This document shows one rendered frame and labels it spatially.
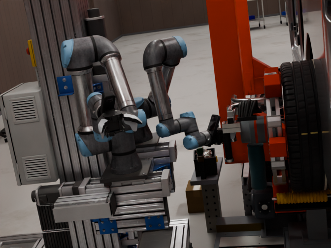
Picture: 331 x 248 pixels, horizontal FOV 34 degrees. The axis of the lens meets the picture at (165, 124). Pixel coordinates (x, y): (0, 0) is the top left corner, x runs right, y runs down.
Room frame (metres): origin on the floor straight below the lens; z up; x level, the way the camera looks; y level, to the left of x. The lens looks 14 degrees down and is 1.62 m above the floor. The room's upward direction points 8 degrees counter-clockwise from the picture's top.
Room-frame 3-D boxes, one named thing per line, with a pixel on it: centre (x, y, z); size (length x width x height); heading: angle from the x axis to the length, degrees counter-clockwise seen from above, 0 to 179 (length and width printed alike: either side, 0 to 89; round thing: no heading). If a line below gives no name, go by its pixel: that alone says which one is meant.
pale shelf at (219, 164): (3.30, -0.23, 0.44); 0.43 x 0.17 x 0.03; 168
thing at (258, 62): (5.00, -1.16, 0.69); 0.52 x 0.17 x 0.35; 78
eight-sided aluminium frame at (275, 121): (2.64, -0.55, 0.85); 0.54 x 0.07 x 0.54; 168
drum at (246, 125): (2.65, -0.48, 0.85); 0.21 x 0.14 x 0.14; 78
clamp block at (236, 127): (2.52, -0.32, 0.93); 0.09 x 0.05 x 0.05; 78
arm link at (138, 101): (2.92, 0.15, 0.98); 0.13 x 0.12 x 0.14; 118
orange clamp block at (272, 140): (2.33, -0.49, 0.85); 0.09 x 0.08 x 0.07; 168
